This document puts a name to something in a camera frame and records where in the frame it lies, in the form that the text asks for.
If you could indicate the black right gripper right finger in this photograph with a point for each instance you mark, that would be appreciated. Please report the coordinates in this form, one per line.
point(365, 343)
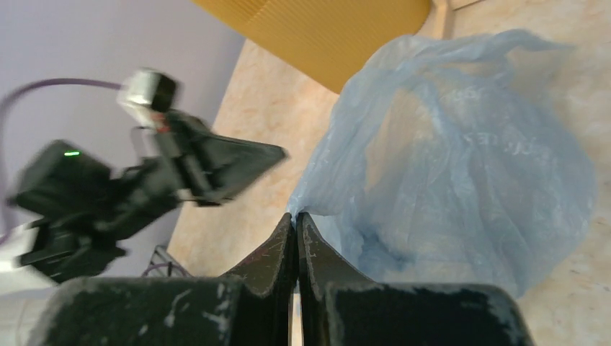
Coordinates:
point(321, 269)

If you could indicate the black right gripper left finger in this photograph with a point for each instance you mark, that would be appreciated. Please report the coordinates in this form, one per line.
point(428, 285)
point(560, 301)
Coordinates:
point(262, 310)

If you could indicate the light blue plastic trash bag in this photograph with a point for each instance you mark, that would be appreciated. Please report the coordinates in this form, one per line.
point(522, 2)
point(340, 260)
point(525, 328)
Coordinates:
point(447, 161)

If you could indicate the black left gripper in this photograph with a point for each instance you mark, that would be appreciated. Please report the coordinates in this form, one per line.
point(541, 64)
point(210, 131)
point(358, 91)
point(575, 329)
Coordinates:
point(85, 212)

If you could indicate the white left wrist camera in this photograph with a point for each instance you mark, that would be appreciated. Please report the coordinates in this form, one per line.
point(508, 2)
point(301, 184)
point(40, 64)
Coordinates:
point(147, 95)

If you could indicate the yellow slatted trash bin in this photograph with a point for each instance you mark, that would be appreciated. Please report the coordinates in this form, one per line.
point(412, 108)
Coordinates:
point(327, 40)

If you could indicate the wooden clothes rack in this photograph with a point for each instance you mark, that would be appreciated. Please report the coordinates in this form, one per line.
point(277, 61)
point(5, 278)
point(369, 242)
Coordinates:
point(444, 16)

